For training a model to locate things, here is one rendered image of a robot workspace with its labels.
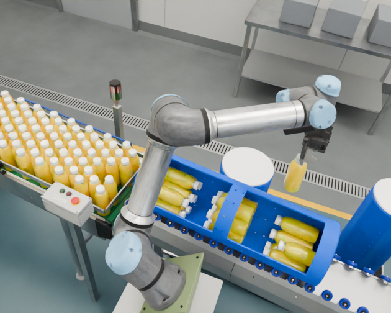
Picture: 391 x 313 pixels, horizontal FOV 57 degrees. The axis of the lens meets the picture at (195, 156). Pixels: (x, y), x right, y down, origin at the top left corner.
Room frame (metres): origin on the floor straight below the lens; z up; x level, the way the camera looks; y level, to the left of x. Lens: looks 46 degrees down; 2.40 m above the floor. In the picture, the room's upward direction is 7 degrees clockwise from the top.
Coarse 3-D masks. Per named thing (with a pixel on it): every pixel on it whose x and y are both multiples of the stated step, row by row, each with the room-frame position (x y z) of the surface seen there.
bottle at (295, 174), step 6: (294, 162) 0.97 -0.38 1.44; (294, 168) 0.95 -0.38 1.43; (300, 168) 0.95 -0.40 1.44; (306, 168) 0.96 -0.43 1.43; (288, 174) 0.96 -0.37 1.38; (294, 174) 0.94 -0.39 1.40; (300, 174) 0.94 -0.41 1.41; (288, 180) 0.96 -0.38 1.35; (294, 180) 0.94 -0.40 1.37; (300, 180) 0.95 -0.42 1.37; (288, 186) 0.95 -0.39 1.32; (294, 186) 0.94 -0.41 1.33; (294, 192) 0.94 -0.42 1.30
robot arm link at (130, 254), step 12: (120, 240) 0.54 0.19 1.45; (132, 240) 0.53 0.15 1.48; (144, 240) 0.56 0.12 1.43; (108, 252) 0.51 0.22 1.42; (120, 252) 0.50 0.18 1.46; (132, 252) 0.50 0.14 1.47; (144, 252) 0.51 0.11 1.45; (108, 264) 0.48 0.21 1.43; (120, 264) 0.47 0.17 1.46; (132, 264) 0.47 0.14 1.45; (144, 264) 0.48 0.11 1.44; (156, 264) 0.50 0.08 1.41; (132, 276) 0.46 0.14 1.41; (144, 276) 0.46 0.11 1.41
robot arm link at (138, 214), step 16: (160, 96) 0.87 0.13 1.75; (176, 96) 0.86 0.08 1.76; (160, 144) 0.74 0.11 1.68; (144, 160) 0.74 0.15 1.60; (160, 160) 0.73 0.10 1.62; (144, 176) 0.70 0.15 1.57; (160, 176) 0.71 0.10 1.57; (144, 192) 0.68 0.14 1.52; (128, 208) 0.66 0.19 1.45; (144, 208) 0.65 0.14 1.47; (128, 224) 0.61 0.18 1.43; (144, 224) 0.62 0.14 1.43
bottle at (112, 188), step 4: (104, 184) 1.06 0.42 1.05; (108, 184) 1.05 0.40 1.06; (112, 184) 1.06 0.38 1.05; (116, 184) 1.08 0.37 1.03; (108, 188) 1.04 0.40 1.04; (112, 188) 1.05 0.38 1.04; (116, 188) 1.07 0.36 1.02; (108, 192) 1.04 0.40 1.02; (112, 192) 1.05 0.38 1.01; (116, 192) 1.06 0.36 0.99; (112, 196) 1.04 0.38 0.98
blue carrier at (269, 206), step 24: (192, 168) 1.07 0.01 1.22; (192, 192) 1.12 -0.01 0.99; (216, 192) 1.11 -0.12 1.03; (240, 192) 0.96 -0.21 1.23; (264, 192) 1.00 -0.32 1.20; (168, 216) 0.91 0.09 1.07; (192, 216) 1.00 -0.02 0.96; (264, 216) 1.01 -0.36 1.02; (288, 216) 0.99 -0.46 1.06; (312, 216) 0.89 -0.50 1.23; (216, 240) 0.84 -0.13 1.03; (264, 240) 0.91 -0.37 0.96; (336, 240) 0.78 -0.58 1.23; (312, 264) 0.71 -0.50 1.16
